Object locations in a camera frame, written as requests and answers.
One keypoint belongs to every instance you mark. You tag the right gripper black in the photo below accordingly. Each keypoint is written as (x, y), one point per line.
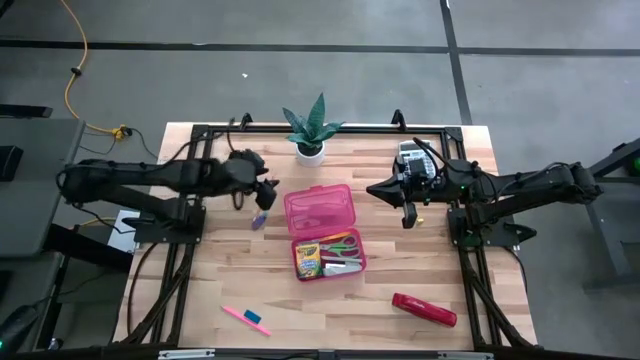
(425, 190)

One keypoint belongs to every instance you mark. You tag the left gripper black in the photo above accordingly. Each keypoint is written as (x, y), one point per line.
(245, 170)

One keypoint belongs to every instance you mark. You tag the purple green eraser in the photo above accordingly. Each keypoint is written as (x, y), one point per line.
(259, 220)

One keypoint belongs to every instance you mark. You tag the pink plastic pencil case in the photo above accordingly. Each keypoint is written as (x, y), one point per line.
(320, 210)

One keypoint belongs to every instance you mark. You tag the yellow green crayon box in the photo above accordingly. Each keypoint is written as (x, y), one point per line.
(308, 260)

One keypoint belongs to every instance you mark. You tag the blue eraser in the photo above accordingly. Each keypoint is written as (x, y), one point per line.
(252, 316)

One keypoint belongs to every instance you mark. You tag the pink pen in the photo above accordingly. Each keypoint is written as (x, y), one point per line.
(235, 313)

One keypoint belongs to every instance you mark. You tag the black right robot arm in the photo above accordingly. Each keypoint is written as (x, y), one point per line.
(525, 187)

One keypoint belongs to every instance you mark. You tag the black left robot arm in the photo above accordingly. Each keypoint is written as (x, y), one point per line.
(150, 177)

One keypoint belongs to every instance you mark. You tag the grey desk calculator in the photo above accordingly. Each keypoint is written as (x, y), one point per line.
(411, 146)

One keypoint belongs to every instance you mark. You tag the white plant pot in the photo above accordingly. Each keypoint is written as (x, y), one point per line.
(310, 160)

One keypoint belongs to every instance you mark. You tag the green snake plant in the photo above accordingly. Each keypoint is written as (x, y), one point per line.
(315, 122)

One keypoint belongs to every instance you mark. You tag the red stapler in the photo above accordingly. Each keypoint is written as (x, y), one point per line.
(425, 310)

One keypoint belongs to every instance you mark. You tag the white power supply box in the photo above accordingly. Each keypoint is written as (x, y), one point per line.
(120, 230)

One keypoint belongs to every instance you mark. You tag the dark grey side table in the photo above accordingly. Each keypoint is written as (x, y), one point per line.
(615, 225)

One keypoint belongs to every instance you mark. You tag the grey office desk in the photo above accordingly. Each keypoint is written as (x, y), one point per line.
(40, 200)

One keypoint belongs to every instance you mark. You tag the black monitor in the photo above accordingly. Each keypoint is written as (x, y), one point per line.
(25, 111)

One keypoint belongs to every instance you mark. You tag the black box device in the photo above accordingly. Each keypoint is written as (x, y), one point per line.
(10, 162)

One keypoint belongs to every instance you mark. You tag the black computer mouse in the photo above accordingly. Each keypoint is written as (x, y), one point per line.
(17, 327)

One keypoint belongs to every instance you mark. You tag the black aluminium table frame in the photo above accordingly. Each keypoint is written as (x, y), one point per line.
(375, 130)

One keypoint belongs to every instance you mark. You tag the silver metal bracket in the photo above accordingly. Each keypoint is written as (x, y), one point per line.
(185, 354)
(465, 355)

